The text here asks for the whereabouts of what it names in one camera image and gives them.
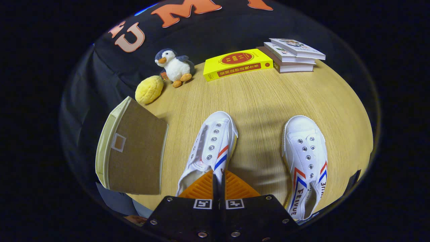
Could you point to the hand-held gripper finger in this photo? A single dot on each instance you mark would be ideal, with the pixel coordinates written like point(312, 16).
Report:
point(223, 193)
point(216, 191)

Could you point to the white canvas shoe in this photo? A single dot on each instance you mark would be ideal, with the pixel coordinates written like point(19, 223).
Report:
point(211, 141)
point(305, 151)

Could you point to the brown fabric storage box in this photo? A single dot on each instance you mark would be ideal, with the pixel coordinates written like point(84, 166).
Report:
point(137, 154)

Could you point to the person's grey trousers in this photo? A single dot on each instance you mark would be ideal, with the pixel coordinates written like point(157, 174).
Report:
point(117, 200)

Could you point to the yellow bread plush toy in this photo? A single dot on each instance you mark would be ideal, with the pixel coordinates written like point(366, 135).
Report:
point(149, 90)

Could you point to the penguin plush toy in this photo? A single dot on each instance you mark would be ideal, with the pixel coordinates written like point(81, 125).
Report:
point(176, 69)

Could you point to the yellow book with red circle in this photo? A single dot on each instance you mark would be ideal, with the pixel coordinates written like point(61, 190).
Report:
point(235, 64)

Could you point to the white illustrated book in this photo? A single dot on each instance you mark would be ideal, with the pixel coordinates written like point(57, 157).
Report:
point(299, 47)
point(289, 57)

